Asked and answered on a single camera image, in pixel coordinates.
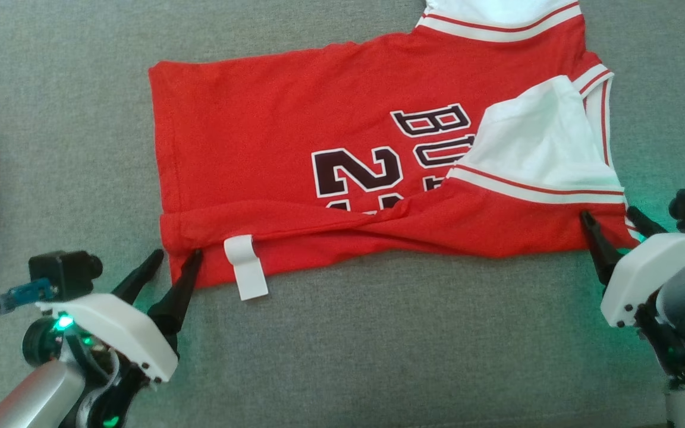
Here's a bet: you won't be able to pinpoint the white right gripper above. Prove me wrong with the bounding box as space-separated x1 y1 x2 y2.
579 206 685 329

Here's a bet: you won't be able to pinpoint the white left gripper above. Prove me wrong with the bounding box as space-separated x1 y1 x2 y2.
36 249 204 383

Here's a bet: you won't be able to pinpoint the red basketball jersey white sleeves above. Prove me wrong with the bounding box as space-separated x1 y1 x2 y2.
148 0 640 301

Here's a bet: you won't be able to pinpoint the grey sofa seat cushion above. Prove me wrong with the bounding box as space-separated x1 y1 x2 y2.
0 0 685 428

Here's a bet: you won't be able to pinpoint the blue left camera connector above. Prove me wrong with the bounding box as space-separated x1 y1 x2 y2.
0 280 58 314

